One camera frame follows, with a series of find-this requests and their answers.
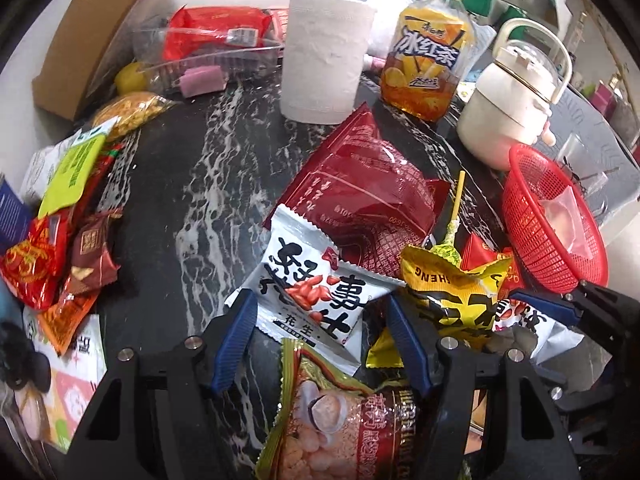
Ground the white kettle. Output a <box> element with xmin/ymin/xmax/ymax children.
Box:
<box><xmin>456</xmin><ymin>18</ymin><xmax>574</xmax><ymax>171</ymax></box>

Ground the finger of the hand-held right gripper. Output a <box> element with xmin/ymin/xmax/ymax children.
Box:
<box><xmin>549</xmin><ymin>352</ymin><xmax>639</xmax><ymax>409</ymax></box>
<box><xmin>509</xmin><ymin>282</ymin><xmax>640</xmax><ymax>361</ymax></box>

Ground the brown orange seaweed snack packet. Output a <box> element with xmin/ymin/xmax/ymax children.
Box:
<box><xmin>36</xmin><ymin>207</ymin><xmax>125</xmax><ymax>357</ymax></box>

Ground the red stick snack packet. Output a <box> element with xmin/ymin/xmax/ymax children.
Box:
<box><xmin>70</xmin><ymin>141</ymin><xmax>127</xmax><ymax>223</ymax></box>

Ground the clear plastic container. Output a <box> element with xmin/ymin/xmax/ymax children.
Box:
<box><xmin>131</xmin><ymin>22</ymin><xmax>287</xmax><ymax>98</ymax></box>

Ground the red plastic basket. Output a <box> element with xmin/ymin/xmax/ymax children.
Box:
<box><xmin>501</xmin><ymin>143</ymin><xmax>611</xmax><ymax>296</ymax></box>

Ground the white paper packet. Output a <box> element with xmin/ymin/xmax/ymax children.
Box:
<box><xmin>21</xmin><ymin>129</ymin><xmax>83</xmax><ymax>202</ymax></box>

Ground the clear plastic bag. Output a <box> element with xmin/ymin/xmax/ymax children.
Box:
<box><xmin>539</xmin><ymin>186</ymin><xmax>597</xmax><ymax>261</ymax></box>

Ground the dark blue container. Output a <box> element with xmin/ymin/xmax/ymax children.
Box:
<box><xmin>0</xmin><ymin>174</ymin><xmax>34</xmax><ymax>257</ymax></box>

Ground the red gold-print snack packet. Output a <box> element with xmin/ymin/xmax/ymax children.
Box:
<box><xmin>459</xmin><ymin>233</ymin><xmax>502</xmax><ymax>272</ymax></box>
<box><xmin>0</xmin><ymin>209</ymin><xmax>72</xmax><ymax>312</ymax></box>

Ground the white plastic bag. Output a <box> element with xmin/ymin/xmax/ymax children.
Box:
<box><xmin>366</xmin><ymin>0</ymin><xmax>425</xmax><ymax>59</ymax></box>

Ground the silver peanut snack packet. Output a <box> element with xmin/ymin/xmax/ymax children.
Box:
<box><xmin>224</xmin><ymin>206</ymin><xmax>407</xmax><ymax>377</ymax></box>
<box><xmin>491</xmin><ymin>299</ymin><xmax>585</xmax><ymax>367</ymax></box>

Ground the white toilet paper roll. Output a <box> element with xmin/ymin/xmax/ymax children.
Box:
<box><xmin>279</xmin><ymin>0</ymin><xmax>377</xmax><ymax>126</ymax></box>

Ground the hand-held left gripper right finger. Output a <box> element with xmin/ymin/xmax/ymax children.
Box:
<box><xmin>385</xmin><ymin>293</ymin><xmax>584</xmax><ymax>480</ymax></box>

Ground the red snack packet with barcode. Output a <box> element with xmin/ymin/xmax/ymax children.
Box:
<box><xmin>164</xmin><ymin>6</ymin><xmax>275</xmax><ymax>62</ymax></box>

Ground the glass cup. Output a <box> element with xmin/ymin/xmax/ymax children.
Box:
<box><xmin>554</xmin><ymin>131</ymin><xmax>622</xmax><ymax>198</ymax></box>

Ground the dark red snack bag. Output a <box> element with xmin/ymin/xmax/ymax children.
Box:
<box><xmin>274</xmin><ymin>101</ymin><xmax>452</xmax><ymax>282</ymax></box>

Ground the yellow bean snack bag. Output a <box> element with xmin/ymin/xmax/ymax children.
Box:
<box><xmin>91</xmin><ymin>91</ymin><xmax>177</xmax><ymax>142</ymax></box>

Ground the yellow black-print snack packet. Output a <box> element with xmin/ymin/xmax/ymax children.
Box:
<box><xmin>399</xmin><ymin>244</ymin><xmax>515</xmax><ymax>352</ymax></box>

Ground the brown cardboard box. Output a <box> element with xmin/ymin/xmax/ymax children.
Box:
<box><xmin>31</xmin><ymin>0</ymin><xmax>187</xmax><ymax>122</ymax></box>

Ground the white pink packet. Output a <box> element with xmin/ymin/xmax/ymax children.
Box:
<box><xmin>21</xmin><ymin>314</ymin><xmax>109</xmax><ymax>454</ymax></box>

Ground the small yellow packet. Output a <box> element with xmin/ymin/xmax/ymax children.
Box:
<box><xmin>365</xmin><ymin>329</ymin><xmax>405</xmax><ymax>370</ymax></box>

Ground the pink rectangular block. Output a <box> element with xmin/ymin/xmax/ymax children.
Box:
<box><xmin>180</xmin><ymin>65</ymin><xmax>227</xmax><ymax>98</ymax></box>

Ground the iced tea bottle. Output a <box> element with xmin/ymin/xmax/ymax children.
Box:
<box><xmin>380</xmin><ymin>0</ymin><xmax>477</xmax><ymax>123</ymax></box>

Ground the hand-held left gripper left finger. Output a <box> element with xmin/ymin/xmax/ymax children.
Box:
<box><xmin>65</xmin><ymin>288</ymin><xmax>259</xmax><ymax>480</ymax></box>

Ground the green lollipop with yellow stick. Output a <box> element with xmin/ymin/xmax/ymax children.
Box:
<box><xmin>429</xmin><ymin>170</ymin><xmax>467</xmax><ymax>267</ymax></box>

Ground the yellow lemon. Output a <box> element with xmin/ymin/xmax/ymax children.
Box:
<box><xmin>115</xmin><ymin>61</ymin><xmax>151</xmax><ymax>96</ymax></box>

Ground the lime green packet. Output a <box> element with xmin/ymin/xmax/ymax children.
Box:
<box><xmin>38</xmin><ymin>116</ymin><xmax>122</xmax><ymax>219</ymax></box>

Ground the green-edged nut snack packet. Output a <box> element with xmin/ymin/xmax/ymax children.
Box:
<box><xmin>255</xmin><ymin>337</ymin><xmax>437</xmax><ymax>480</ymax></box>

